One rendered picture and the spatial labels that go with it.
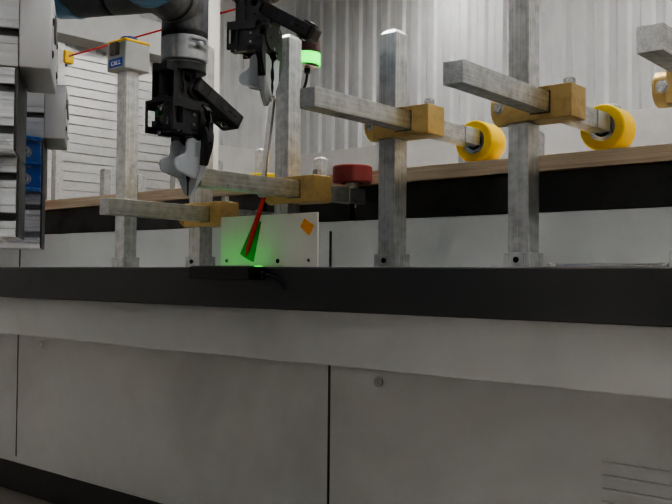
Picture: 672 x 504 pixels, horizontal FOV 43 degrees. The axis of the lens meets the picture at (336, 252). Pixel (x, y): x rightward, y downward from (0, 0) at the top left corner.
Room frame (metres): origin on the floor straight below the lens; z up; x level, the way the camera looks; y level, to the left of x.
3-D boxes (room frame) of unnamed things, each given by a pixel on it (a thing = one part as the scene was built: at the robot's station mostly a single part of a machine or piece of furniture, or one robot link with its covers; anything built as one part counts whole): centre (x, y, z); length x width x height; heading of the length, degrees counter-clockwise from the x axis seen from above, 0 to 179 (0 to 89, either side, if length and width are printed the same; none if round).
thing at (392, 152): (1.47, -0.10, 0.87); 0.04 x 0.04 x 0.48; 50
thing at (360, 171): (1.72, -0.03, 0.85); 0.08 x 0.08 x 0.11
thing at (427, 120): (1.45, -0.11, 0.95); 0.14 x 0.06 x 0.05; 50
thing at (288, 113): (1.63, 0.09, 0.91); 0.04 x 0.04 x 0.48; 50
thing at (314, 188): (1.62, 0.08, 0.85); 0.14 x 0.06 x 0.05; 50
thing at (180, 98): (1.38, 0.26, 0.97); 0.09 x 0.08 x 0.12; 140
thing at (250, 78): (1.54, 0.15, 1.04); 0.06 x 0.03 x 0.09; 70
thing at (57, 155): (4.13, 1.34, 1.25); 0.09 x 0.08 x 1.10; 50
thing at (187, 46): (1.38, 0.25, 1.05); 0.08 x 0.08 x 0.05
